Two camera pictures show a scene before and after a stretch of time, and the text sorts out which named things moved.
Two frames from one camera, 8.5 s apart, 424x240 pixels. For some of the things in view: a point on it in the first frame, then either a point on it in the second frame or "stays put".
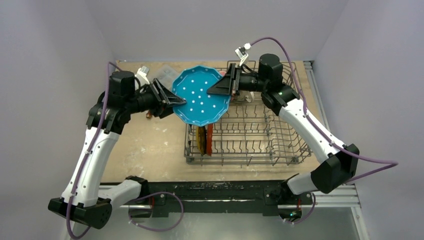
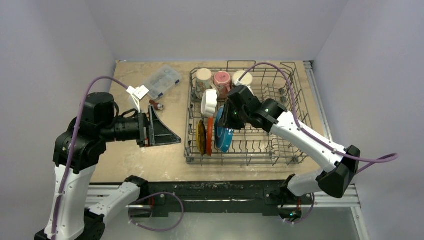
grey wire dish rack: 251,132 stays put
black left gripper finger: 166,97 → 159,134
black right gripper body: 236,79 → 227,117
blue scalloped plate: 201,108 → 223,136
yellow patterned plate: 201,137 stays put
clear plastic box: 167,74 stays put
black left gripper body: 147,100 → 136,127
